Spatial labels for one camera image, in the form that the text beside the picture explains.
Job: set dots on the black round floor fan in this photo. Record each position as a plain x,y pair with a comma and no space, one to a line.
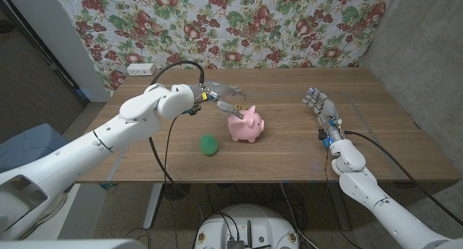
176,191

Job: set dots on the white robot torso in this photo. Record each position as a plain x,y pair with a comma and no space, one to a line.
253,220

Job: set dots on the pink plastic piggy bank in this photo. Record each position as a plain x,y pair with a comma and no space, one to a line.
249,131

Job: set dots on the grey table leg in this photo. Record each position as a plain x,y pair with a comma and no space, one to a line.
340,209

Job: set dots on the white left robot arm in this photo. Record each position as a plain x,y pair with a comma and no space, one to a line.
108,133

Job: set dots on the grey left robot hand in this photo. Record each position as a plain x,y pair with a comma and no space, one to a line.
211,91

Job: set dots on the white table leg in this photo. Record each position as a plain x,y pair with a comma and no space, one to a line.
152,205

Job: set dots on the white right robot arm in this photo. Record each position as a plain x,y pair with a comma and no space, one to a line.
390,213

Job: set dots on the blue plastic bin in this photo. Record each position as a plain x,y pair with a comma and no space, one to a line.
25,147

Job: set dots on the green ball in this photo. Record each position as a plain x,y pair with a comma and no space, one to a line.
209,145

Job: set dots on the floral fruit print backdrop cloth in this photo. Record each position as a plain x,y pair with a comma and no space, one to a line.
231,24

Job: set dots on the white power strip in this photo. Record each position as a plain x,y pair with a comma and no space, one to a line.
141,69

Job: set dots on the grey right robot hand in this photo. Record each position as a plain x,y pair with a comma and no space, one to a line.
327,113

